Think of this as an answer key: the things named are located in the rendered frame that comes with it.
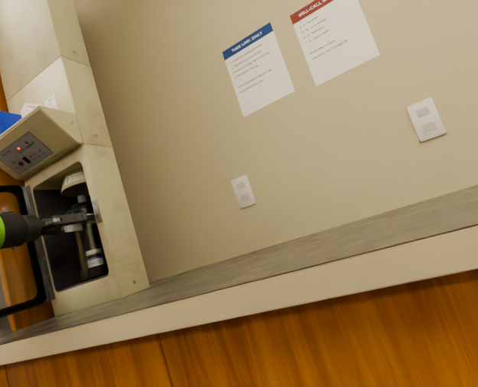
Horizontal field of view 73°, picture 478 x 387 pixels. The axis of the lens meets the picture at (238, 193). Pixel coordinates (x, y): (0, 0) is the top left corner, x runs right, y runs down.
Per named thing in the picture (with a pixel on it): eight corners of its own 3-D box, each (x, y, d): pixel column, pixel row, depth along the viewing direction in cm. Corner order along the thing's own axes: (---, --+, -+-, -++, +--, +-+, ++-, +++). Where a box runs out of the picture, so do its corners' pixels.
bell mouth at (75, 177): (93, 196, 123) (90, 183, 124) (126, 180, 115) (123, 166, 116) (49, 197, 107) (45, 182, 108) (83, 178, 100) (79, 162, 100)
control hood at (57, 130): (23, 180, 111) (17, 153, 113) (84, 143, 98) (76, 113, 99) (-15, 180, 101) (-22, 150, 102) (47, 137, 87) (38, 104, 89)
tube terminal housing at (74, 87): (114, 294, 127) (69, 115, 138) (178, 276, 114) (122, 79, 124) (54, 316, 105) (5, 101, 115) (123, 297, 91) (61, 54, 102)
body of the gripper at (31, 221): (24, 211, 87) (58, 209, 95) (8, 220, 90) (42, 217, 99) (31, 238, 86) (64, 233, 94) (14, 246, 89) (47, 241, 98)
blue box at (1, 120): (17, 152, 112) (11, 128, 113) (33, 140, 107) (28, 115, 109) (-17, 149, 103) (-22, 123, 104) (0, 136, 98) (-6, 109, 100)
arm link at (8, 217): (-9, 256, 84) (8, 247, 80) (-18, 213, 86) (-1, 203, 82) (16, 253, 90) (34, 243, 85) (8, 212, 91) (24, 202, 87)
